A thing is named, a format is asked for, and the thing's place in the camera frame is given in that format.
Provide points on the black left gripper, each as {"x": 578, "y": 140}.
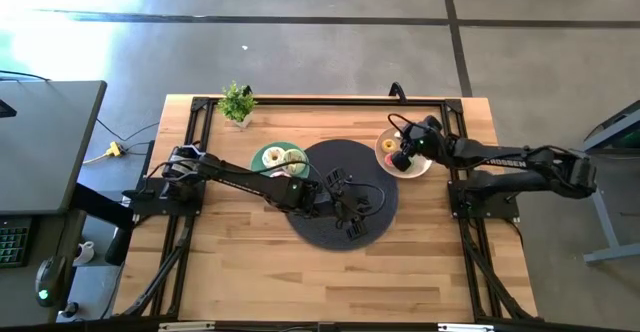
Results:
{"x": 345, "y": 204}

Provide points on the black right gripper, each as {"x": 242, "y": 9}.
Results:
{"x": 422, "y": 142}

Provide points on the small yellow donut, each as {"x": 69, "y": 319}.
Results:
{"x": 384, "y": 146}

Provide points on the small pink donut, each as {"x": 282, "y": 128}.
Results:
{"x": 388, "y": 160}

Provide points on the large pink frosted donut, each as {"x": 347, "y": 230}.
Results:
{"x": 280, "y": 174}

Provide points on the large cream frosted donut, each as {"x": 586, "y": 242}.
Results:
{"x": 273, "y": 150}

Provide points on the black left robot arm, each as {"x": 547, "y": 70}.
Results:
{"x": 240, "y": 177}

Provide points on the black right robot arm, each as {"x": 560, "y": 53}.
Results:
{"x": 500, "y": 154}

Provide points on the white shallow bowl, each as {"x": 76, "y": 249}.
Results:
{"x": 417, "y": 169}

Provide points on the round dark woven placemat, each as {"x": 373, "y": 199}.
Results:
{"x": 320, "y": 232}

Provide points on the teal plate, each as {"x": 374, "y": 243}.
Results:
{"x": 256, "y": 168}

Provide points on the small green potted plant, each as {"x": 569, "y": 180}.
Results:
{"x": 236, "y": 103}

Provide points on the yellow power plug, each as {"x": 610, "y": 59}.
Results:
{"x": 116, "y": 149}

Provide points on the white mug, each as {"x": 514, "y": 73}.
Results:
{"x": 84, "y": 253}

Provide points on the black computer mouse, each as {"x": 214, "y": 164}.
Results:
{"x": 50, "y": 279}

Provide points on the grey desk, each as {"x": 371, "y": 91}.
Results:
{"x": 45, "y": 147}

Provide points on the black keyboard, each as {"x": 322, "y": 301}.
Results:
{"x": 12, "y": 242}

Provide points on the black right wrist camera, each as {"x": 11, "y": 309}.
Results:
{"x": 432, "y": 123}

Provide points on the black aluminium table frame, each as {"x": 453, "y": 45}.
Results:
{"x": 325, "y": 101}

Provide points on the silver metal bracket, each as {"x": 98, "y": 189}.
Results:
{"x": 187, "y": 326}
{"x": 465, "y": 327}

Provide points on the grey desk frame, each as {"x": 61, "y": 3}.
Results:
{"x": 605, "y": 222}

